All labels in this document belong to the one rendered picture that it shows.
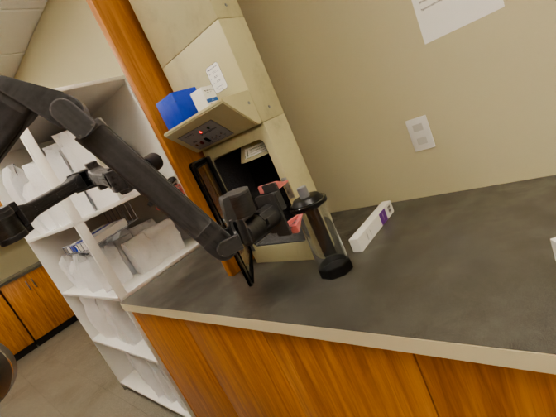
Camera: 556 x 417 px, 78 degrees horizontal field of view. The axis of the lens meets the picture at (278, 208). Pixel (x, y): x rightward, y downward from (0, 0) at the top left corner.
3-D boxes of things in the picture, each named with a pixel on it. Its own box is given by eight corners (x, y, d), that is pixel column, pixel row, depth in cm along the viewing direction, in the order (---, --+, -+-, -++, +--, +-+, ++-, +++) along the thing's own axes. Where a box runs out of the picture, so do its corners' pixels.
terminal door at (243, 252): (251, 252, 130) (204, 155, 121) (252, 288, 100) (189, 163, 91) (250, 253, 130) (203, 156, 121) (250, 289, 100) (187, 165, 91)
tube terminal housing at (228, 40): (291, 232, 150) (213, 59, 132) (356, 222, 128) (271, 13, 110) (256, 262, 133) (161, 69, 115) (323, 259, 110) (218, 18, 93)
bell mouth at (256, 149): (262, 151, 131) (256, 138, 129) (297, 138, 119) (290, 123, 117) (231, 168, 119) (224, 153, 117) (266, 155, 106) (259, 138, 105)
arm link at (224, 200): (213, 248, 80) (220, 260, 73) (193, 204, 77) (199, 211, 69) (257, 227, 84) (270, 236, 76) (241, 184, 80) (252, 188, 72)
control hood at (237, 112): (201, 150, 122) (189, 124, 120) (263, 122, 100) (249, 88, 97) (176, 162, 114) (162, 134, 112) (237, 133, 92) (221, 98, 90)
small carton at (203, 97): (209, 110, 105) (201, 91, 104) (220, 103, 102) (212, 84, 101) (198, 113, 102) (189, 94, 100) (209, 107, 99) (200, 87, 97)
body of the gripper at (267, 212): (276, 189, 82) (257, 203, 77) (294, 227, 84) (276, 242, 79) (258, 195, 86) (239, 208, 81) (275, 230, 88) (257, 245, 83)
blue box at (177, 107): (191, 122, 117) (179, 98, 115) (208, 112, 110) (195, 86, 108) (168, 131, 110) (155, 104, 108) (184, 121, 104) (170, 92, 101)
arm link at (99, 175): (96, 190, 135) (80, 165, 131) (109, 184, 138) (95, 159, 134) (121, 199, 101) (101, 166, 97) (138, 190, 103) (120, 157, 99)
